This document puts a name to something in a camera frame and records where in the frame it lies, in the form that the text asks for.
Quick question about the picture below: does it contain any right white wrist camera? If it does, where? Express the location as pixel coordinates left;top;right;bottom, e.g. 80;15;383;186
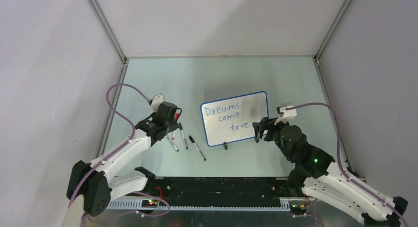
275;105;297;125

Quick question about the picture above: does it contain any green whiteboard marker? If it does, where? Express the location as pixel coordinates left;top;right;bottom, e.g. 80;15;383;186
166;136;179;152

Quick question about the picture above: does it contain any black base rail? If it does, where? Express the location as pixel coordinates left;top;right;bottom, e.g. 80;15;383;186
143;177;304;208

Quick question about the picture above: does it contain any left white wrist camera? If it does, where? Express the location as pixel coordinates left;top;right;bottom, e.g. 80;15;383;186
149;94;165;112

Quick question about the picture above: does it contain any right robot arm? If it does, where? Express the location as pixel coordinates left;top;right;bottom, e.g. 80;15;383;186
252;117;408;227

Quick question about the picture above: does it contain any red whiteboard marker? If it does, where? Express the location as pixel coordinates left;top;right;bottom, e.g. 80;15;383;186
171;113;180;141

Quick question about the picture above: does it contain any blue framed whiteboard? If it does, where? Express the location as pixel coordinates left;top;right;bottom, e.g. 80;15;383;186
200;91;269;147

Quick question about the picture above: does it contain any black whiteboard marker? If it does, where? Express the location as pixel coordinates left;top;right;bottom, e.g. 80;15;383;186
189;136;207;161

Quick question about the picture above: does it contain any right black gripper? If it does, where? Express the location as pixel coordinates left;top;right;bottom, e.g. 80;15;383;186
252;115;292;161

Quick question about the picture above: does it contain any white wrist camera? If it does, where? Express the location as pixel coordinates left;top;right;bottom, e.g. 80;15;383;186
275;105;297;125
149;94;165;112

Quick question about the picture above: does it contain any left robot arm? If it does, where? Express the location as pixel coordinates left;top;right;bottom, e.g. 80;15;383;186
67;101;182;217

